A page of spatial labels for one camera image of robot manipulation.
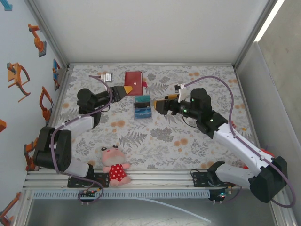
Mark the red leather card holder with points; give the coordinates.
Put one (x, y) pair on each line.
(132, 78)

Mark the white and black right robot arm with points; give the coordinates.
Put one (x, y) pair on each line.
(244, 146)

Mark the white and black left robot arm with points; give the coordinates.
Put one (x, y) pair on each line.
(61, 150)

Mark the plain teal credit card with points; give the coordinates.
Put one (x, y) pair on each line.
(142, 99)

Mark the blue wave-print credit card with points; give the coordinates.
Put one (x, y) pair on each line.
(143, 113)

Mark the black credit card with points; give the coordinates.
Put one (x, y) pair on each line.
(142, 104)

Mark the floral table mat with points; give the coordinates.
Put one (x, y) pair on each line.
(164, 146)

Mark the small pink toy figure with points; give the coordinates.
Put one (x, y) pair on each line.
(233, 126)

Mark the blue and orange sticker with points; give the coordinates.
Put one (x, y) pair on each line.
(56, 70)

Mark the pink plush toy, dotted dress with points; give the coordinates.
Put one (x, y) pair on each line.
(115, 169)

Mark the red shark plush toy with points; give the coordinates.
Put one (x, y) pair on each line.
(268, 153)

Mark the orange gripper claw sticker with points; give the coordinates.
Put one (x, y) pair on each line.
(13, 75)

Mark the orange block sticker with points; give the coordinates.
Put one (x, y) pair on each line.
(2, 126)

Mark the thin white tube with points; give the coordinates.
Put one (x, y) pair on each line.
(178, 208)

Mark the white light strip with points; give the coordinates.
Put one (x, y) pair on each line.
(268, 21)

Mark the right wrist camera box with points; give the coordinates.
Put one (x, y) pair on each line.
(182, 93)

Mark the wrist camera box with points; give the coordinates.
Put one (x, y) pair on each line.
(108, 77)
(182, 93)

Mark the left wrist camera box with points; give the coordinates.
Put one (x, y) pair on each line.
(108, 77)

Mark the aluminium frame profile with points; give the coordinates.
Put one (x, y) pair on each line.
(152, 64)
(256, 30)
(63, 87)
(47, 30)

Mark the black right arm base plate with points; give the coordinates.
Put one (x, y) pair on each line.
(200, 179)

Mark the wide aluminium frame rail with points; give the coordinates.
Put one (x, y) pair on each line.
(152, 181)

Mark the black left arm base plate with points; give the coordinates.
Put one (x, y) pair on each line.
(101, 180)

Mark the blue wall sticker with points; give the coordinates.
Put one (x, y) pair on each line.
(7, 5)

